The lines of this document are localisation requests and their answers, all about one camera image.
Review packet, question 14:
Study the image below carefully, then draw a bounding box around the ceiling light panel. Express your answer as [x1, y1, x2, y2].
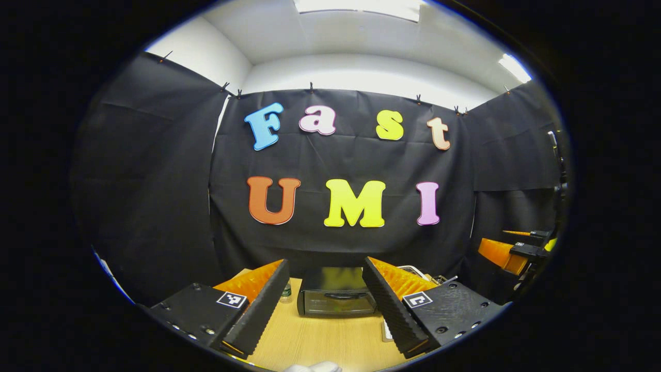
[293, 0, 421, 22]
[498, 53, 532, 84]

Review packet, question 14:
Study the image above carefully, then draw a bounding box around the black electric oven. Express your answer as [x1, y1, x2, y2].
[297, 267, 383, 317]

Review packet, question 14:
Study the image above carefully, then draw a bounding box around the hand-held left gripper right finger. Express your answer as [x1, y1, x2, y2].
[361, 256, 509, 360]

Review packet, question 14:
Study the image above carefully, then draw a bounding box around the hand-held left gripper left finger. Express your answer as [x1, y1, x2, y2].
[147, 258, 291, 361]

